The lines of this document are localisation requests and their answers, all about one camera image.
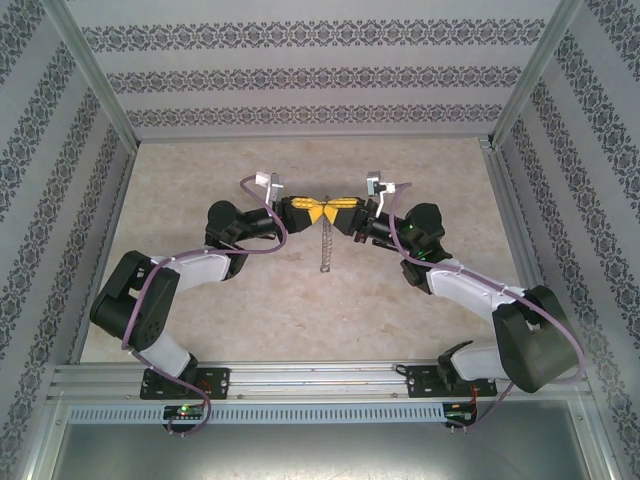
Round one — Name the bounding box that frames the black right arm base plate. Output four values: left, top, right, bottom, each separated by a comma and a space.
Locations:
405, 363, 499, 400

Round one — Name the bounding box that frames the grey metal panel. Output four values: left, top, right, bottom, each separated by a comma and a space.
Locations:
29, 399, 616, 480

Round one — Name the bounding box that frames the aluminium back rail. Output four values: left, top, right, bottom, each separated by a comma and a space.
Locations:
134, 133, 495, 145

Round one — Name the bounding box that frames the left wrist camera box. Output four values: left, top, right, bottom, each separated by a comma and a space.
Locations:
254, 171, 285, 202

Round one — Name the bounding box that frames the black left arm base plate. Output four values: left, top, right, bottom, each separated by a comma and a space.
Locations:
139, 367, 232, 401

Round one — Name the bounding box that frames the silver metal chain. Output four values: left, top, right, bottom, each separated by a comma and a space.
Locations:
317, 192, 335, 275

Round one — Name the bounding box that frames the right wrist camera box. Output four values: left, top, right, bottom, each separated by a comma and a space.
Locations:
364, 170, 397, 201

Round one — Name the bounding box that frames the aluminium frame post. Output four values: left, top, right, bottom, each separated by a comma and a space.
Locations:
489, 0, 584, 146
42, 0, 139, 146

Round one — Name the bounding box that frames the right circuit board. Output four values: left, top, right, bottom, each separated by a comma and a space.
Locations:
446, 402, 479, 426

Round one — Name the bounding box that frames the circuit board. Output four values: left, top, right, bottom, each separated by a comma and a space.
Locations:
446, 402, 479, 426
163, 404, 206, 421

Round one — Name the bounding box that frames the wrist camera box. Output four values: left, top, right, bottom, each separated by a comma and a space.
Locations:
254, 171, 285, 202
364, 170, 397, 201

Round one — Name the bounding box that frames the aluminium mounting rail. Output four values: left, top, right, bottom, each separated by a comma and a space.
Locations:
47, 357, 589, 401

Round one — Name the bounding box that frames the slotted grey cable duct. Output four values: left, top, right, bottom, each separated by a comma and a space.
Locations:
67, 402, 446, 424

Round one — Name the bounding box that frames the aluminium side rail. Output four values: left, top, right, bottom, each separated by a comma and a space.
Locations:
478, 138, 570, 360
67, 142, 140, 366

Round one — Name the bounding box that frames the left circuit board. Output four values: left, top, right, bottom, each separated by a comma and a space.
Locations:
163, 404, 206, 421

